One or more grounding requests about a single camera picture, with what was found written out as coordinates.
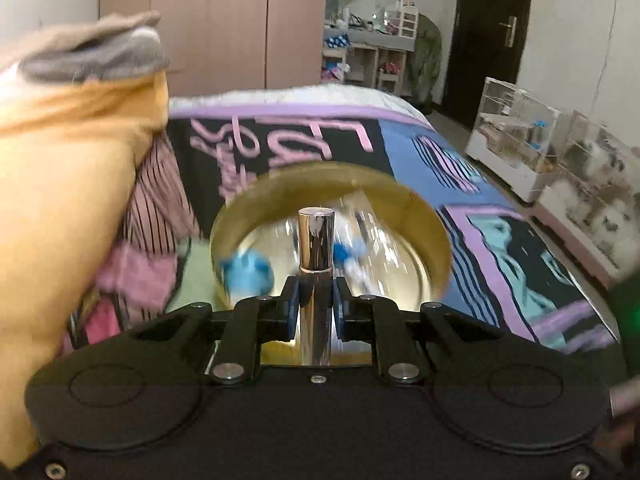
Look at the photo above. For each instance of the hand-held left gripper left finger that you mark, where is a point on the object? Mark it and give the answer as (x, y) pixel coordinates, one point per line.
(292, 305)

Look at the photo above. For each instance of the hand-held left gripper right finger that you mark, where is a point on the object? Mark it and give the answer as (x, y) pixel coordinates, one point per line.
(340, 305)

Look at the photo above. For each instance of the silver metal tube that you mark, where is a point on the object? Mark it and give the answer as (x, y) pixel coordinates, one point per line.
(315, 260)

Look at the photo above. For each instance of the gold round tin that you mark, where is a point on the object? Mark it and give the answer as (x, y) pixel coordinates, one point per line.
(405, 210)

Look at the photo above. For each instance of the blue small toy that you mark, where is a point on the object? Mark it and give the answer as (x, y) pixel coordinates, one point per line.
(247, 271)

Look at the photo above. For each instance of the white pet cage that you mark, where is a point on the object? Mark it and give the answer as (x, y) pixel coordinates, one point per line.
(592, 195)
(515, 132)

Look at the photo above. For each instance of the pink striped cloth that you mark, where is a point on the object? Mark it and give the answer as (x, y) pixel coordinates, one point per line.
(155, 200)

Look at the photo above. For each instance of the printed blanket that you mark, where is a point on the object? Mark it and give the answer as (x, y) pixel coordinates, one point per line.
(500, 220)

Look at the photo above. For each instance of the grey bed sheet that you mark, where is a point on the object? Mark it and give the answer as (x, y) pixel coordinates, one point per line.
(310, 94)

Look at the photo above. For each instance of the yellow pillow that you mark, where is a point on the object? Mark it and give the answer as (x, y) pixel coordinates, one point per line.
(60, 200)

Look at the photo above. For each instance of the cluttered desk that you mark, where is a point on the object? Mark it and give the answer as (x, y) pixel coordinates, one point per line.
(357, 50)

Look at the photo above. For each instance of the green hanging coat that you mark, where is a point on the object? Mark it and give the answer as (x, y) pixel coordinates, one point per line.
(426, 60)

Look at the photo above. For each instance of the wooden wardrobe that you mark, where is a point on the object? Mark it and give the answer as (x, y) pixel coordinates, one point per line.
(215, 25)

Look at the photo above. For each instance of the plastic drawer organizer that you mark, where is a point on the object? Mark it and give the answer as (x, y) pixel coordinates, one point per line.
(402, 20)

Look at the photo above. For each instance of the dark door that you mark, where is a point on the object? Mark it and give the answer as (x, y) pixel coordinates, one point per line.
(487, 35)

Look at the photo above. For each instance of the grey brown cloth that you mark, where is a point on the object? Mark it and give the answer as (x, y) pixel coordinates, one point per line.
(100, 52)

